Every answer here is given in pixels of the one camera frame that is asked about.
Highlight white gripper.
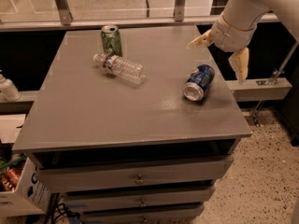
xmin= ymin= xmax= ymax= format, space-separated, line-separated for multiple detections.
xmin=187 ymin=15 xmax=256 ymax=82

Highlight blue pepsi can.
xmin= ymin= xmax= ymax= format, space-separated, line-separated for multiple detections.
xmin=183 ymin=64 xmax=215 ymax=102

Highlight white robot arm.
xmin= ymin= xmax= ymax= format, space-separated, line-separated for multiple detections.
xmin=188 ymin=0 xmax=299 ymax=82

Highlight green soda can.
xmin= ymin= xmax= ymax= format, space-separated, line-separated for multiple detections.
xmin=101 ymin=24 xmax=122 ymax=56

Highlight orange can in box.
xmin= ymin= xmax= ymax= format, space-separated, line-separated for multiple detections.
xmin=2 ymin=168 xmax=21 ymax=189

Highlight clear plastic water bottle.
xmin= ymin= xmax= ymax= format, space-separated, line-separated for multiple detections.
xmin=93 ymin=53 xmax=145 ymax=86

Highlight grey drawer cabinet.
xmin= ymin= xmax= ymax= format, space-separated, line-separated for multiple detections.
xmin=12 ymin=25 xmax=253 ymax=224

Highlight bottom grey drawer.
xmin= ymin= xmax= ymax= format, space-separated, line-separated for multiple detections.
xmin=80 ymin=203 xmax=204 ymax=224

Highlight grey drawer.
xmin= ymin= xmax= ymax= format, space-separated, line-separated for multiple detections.
xmin=36 ymin=155 xmax=234 ymax=193
xmin=80 ymin=203 xmax=204 ymax=224
xmin=64 ymin=186 xmax=215 ymax=213

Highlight middle grey drawer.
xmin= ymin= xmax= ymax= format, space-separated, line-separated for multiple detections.
xmin=64 ymin=186 xmax=215 ymax=213

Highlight top grey drawer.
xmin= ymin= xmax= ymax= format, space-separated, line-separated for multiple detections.
xmin=36 ymin=155 xmax=234 ymax=193

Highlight white plastic bottle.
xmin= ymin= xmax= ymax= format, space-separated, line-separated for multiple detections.
xmin=0 ymin=74 xmax=21 ymax=101

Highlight white cardboard box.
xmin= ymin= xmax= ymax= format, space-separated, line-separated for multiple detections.
xmin=0 ymin=160 xmax=51 ymax=217

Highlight right metal bracket post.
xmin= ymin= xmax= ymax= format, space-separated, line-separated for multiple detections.
xmin=250 ymin=42 xmax=298 ymax=127

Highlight metal bracket post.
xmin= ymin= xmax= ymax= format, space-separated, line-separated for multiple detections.
xmin=250 ymin=42 xmax=298 ymax=127
xmin=174 ymin=0 xmax=186 ymax=21
xmin=54 ymin=0 xmax=73 ymax=25

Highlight middle metal bracket post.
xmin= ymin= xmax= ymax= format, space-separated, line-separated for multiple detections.
xmin=174 ymin=0 xmax=186 ymax=21

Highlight left metal bracket post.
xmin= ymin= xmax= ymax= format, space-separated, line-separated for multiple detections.
xmin=54 ymin=0 xmax=73 ymax=25

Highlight black cables under cabinet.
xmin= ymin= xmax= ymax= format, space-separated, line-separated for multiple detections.
xmin=43 ymin=193 xmax=84 ymax=224

